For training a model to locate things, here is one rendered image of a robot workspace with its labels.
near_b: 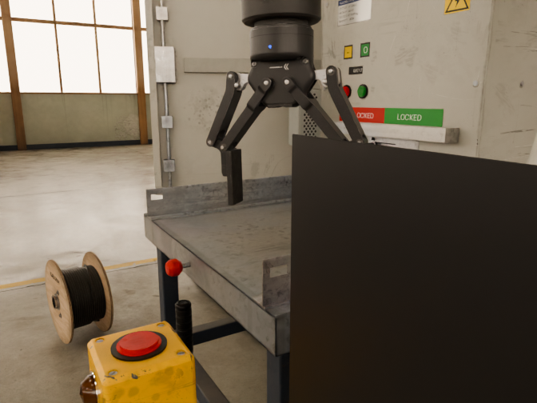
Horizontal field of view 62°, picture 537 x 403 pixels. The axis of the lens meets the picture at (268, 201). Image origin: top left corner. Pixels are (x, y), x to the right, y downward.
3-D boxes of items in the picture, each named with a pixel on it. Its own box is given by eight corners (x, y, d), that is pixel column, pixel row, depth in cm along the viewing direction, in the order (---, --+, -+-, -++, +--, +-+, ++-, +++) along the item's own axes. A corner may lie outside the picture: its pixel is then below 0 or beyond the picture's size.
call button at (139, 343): (122, 373, 39) (121, 357, 38) (113, 352, 42) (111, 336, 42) (168, 360, 41) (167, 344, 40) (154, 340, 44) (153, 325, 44)
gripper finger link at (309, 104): (289, 84, 55) (297, 76, 55) (348, 153, 54) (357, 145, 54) (278, 83, 51) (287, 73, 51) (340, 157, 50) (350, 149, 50)
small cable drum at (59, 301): (46, 325, 228) (37, 251, 219) (89, 313, 241) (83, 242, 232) (71, 359, 198) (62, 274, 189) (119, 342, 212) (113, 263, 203)
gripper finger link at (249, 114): (274, 83, 52) (265, 75, 52) (220, 154, 56) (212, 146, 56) (285, 84, 55) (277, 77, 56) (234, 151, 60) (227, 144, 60)
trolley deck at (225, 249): (275, 357, 59) (276, 315, 57) (145, 236, 111) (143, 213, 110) (554, 264, 92) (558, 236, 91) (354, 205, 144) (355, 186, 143)
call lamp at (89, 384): (84, 422, 38) (80, 387, 37) (78, 400, 41) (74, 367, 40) (101, 416, 39) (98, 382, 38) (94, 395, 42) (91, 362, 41)
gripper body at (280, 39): (324, 28, 54) (324, 106, 56) (260, 33, 57) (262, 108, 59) (306, 17, 47) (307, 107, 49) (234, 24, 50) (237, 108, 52)
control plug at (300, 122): (298, 146, 114) (299, 75, 110) (288, 145, 118) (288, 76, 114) (322, 145, 118) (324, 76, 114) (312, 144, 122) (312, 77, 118)
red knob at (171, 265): (169, 280, 81) (169, 263, 80) (164, 274, 84) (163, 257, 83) (192, 275, 83) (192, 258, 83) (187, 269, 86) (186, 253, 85)
